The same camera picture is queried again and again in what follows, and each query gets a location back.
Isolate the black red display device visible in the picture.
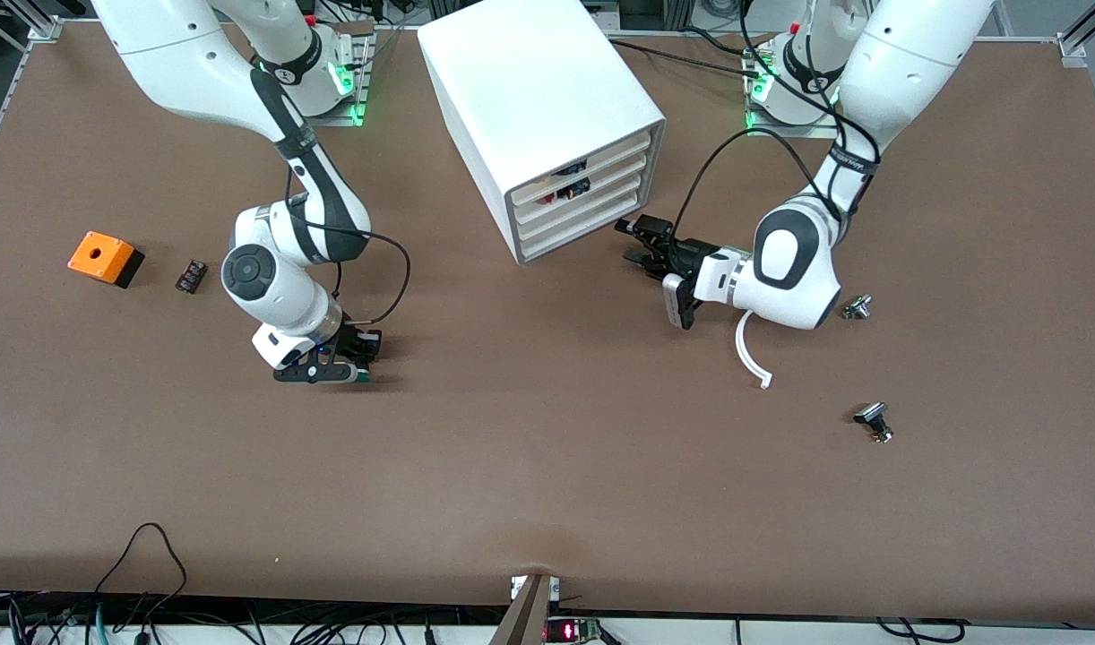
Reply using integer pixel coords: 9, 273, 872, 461
546, 616, 604, 645

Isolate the thin black looped cable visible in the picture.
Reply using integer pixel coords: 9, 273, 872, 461
93, 522, 188, 621

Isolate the black table cable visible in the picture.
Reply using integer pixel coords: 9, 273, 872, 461
610, 39, 763, 78
680, 25, 756, 57

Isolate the aluminium frame profile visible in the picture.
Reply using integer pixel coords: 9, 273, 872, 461
1056, 0, 1095, 69
0, 0, 65, 180

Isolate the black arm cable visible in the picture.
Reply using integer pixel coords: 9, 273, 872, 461
673, 0, 882, 248
283, 166, 413, 326

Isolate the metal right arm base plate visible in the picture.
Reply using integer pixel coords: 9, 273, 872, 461
271, 22, 371, 127

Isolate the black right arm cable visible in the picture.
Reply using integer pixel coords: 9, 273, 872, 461
283, 166, 413, 326

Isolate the white drawer cabinet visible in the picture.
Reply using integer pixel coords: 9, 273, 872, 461
418, 0, 668, 266

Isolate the white curved plastic arc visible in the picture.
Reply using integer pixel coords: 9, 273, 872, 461
735, 309, 773, 391

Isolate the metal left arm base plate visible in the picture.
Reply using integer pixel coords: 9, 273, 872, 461
745, 36, 841, 139

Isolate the white plastic drawer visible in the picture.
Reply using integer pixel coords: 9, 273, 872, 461
512, 134, 651, 214
520, 193, 645, 262
514, 159, 649, 232
517, 177, 647, 248

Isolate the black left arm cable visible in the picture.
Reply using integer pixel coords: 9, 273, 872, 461
673, 0, 882, 248

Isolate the orange button box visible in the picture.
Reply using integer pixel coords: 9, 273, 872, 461
67, 231, 146, 289

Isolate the black silver key switch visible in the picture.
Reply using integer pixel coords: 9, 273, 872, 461
853, 402, 895, 444

